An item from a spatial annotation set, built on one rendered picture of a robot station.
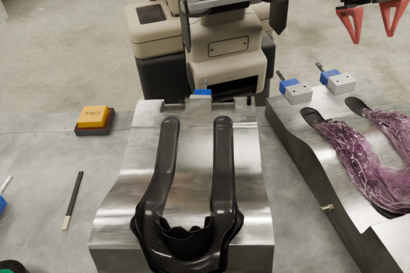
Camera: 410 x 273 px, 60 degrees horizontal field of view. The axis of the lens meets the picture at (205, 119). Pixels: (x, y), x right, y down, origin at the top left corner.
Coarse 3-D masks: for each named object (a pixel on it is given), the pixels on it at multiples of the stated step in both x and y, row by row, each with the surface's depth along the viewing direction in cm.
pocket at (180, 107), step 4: (164, 104) 80; (168, 104) 81; (172, 104) 81; (176, 104) 81; (180, 104) 80; (184, 104) 80; (164, 108) 81; (168, 108) 81; (172, 108) 81; (176, 108) 81; (180, 108) 81; (184, 108) 81; (160, 112) 77; (164, 112) 81
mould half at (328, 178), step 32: (320, 96) 82; (352, 96) 82; (384, 96) 81; (288, 128) 75; (320, 160) 63; (384, 160) 63; (320, 192) 66; (352, 192) 60; (352, 224) 57; (384, 224) 52; (352, 256) 59; (384, 256) 50
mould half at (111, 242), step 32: (192, 128) 73; (256, 128) 72; (128, 160) 68; (192, 160) 67; (256, 160) 66; (128, 192) 59; (192, 192) 58; (256, 192) 57; (96, 224) 52; (128, 224) 52; (192, 224) 51; (256, 224) 50; (96, 256) 51; (128, 256) 51; (224, 256) 50; (256, 256) 50
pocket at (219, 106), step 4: (212, 104) 80; (216, 104) 80; (220, 104) 80; (224, 104) 80; (228, 104) 80; (232, 104) 79; (212, 108) 80; (216, 108) 80; (220, 108) 80; (224, 108) 80; (228, 108) 80; (232, 108) 80
